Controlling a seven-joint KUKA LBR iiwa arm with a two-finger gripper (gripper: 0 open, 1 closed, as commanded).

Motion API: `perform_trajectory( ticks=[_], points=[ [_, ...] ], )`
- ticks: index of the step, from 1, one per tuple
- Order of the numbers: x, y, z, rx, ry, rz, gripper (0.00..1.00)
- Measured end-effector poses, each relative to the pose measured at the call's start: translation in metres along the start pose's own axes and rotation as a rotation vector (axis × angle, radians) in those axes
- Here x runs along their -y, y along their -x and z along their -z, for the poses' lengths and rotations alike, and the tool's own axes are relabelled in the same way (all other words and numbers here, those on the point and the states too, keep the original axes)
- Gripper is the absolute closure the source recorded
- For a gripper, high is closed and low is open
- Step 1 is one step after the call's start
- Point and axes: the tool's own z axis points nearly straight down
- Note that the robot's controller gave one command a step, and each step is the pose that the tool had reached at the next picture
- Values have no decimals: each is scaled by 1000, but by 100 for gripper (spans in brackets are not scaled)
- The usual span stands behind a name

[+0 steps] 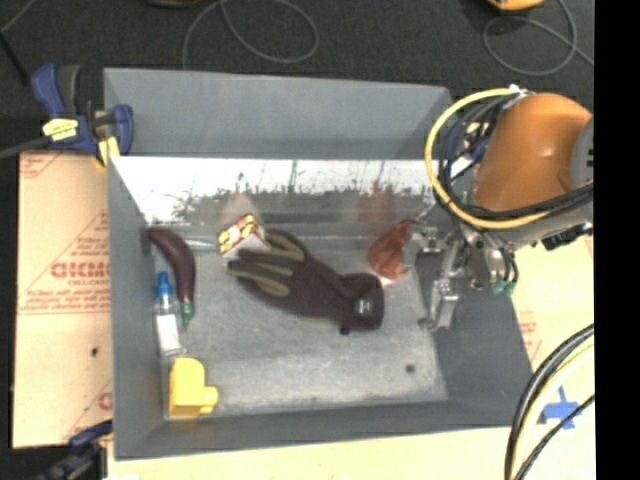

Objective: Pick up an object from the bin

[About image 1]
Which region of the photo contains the yellow plastic block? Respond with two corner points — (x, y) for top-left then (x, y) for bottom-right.
(167, 357), (221, 420)

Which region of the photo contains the purple toy eggplant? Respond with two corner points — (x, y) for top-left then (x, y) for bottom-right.
(146, 226), (197, 332)

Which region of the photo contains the dark brown glove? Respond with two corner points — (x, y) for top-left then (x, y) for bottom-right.
(227, 229), (386, 335)

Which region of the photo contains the brown cardboard board, red print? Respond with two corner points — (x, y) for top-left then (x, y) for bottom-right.
(10, 149), (115, 450)

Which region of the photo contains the red, yellow and white box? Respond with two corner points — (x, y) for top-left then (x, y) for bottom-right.
(216, 212), (272, 260)

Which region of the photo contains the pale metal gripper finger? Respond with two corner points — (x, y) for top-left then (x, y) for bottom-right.
(418, 276), (460, 331)
(409, 225), (451, 270)

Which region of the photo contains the black cylinder on white bracket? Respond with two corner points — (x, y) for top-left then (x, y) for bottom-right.
(540, 221), (594, 252)

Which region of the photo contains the clear bottle with blue cap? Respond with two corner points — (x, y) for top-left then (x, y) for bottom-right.
(152, 270), (186, 359)

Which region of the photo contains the grey metal bin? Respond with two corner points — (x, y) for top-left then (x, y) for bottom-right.
(102, 67), (536, 460)

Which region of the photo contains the red-brown toy onion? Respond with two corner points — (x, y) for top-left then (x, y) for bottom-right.
(367, 218), (419, 281)

